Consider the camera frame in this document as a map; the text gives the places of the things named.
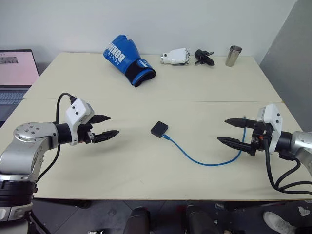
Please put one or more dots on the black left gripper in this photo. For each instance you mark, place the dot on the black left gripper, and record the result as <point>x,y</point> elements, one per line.
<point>85,135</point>

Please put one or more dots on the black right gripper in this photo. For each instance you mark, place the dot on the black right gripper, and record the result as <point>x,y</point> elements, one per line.
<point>259,136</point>

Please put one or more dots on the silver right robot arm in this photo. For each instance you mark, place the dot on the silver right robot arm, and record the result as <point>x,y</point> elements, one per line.
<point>301,143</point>

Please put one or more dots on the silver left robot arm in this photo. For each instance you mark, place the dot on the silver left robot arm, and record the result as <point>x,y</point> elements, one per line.
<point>23,148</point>

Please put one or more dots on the small black box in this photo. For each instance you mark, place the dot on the small black box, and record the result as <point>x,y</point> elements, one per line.
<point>159,128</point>

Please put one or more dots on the blue boxing glove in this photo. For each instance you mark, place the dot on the blue boxing glove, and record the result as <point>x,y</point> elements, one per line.
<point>124,58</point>

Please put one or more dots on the stainless steel cup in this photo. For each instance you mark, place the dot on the stainless steel cup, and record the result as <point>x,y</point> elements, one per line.
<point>232,57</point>

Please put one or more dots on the spare black two-finger gripper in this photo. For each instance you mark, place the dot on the spare black two-finger gripper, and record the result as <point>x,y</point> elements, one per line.
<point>203,58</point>

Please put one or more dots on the white robotic hand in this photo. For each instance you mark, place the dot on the white robotic hand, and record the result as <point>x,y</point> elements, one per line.
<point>175,56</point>

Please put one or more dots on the white shoe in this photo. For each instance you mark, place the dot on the white shoe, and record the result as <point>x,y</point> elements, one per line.
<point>278,223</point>

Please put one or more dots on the dark rounded shape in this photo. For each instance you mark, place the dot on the dark rounded shape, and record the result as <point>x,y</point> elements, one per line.
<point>139,220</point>

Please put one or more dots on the grey laptop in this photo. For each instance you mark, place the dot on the grey laptop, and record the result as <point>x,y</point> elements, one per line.
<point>14,70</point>

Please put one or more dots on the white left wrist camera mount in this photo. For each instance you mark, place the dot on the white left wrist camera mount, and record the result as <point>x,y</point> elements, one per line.
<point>76,111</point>

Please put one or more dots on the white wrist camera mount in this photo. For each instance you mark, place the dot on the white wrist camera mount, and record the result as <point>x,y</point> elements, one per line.
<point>274,117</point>
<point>76,111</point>

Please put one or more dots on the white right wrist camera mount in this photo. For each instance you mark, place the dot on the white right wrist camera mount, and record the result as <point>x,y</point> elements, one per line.
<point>274,117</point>

